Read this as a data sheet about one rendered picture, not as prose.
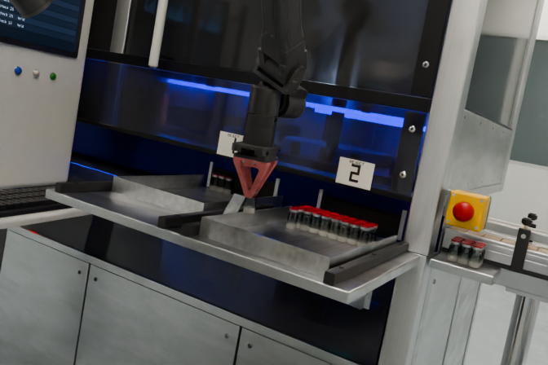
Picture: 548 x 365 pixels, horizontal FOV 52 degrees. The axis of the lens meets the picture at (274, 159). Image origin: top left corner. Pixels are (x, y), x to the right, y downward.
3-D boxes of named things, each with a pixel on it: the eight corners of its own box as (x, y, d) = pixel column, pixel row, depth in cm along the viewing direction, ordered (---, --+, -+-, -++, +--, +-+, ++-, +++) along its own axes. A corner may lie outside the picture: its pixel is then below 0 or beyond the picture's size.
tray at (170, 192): (201, 186, 157) (203, 174, 157) (280, 208, 145) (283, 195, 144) (111, 191, 128) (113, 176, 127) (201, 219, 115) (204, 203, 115)
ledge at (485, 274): (443, 257, 130) (444, 249, 130) (501, 274, 124) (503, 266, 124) (428, 266, 118) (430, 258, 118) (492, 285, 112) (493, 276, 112)
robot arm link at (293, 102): (263, 42, 100) (298, 65, 96) (298, 51, 109) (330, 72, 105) (235, 100, 104) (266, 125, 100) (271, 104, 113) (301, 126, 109)
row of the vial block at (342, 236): (293, 226, 125) (297, 205, 124) (368, 248, 116) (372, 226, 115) (289, 226, 123) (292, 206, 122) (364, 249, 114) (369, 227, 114)
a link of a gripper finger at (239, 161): (273, 197, 107) (280, 149, 106) (261, 203, 100) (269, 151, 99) (240, 191, 109) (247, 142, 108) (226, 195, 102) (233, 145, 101)
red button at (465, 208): (453, 217, 116) (457, 199, 115) (473, 222, 114) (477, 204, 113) (449, 219, 112) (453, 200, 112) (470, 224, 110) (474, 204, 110)
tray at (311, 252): (288, 220, 131) (291, 205, 131) (394, 251, 118) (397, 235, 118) (198, 235, 102) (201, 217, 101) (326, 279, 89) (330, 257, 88)
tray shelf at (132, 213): (187, 189, 160) (187, 182, 160) (427, 258, 126) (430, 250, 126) (44, 197, 118) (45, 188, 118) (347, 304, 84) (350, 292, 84)
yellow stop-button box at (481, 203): (451, 221, 122) (457, 188, 122) (485, 229, 119) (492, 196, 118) (443, 223, 116) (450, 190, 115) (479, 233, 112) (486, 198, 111)
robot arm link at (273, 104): (245, 79, 101) (271, 82, 98) (267, 82, 106) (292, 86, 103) (240, 116, 102) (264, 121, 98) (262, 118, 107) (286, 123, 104)
